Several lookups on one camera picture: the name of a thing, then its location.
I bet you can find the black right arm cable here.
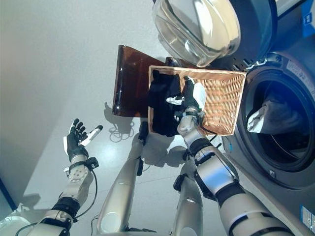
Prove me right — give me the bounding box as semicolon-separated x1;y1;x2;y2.
198;122;219;142

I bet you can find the thin black tether cable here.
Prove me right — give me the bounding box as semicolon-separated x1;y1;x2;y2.
90;214;99;234

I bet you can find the dark grey front-load washing machine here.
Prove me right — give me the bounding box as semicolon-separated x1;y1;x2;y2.
212;0;315;236

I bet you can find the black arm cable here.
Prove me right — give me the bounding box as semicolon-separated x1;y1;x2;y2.
73;169;98;222
198;122;219;142

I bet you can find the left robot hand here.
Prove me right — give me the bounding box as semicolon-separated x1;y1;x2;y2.
63;118;104;163

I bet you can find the coiled white cable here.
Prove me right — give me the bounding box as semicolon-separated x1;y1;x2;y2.
109;121;136;143

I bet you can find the large rectangular wicker laundry basket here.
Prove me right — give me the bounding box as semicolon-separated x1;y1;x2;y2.
147;64;248;137

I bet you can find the glossy brown stool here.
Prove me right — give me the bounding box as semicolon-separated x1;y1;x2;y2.
112;44;189;118

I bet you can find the silver right robot leg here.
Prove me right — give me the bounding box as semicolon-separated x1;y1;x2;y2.
171;147;205;236

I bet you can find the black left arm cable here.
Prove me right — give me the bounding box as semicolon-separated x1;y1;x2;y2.
73;169;98;222

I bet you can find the black navy garment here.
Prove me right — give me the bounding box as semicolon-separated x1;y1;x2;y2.
147;69;188;138

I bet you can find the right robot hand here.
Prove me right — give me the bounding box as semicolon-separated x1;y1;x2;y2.
166;75;207;113

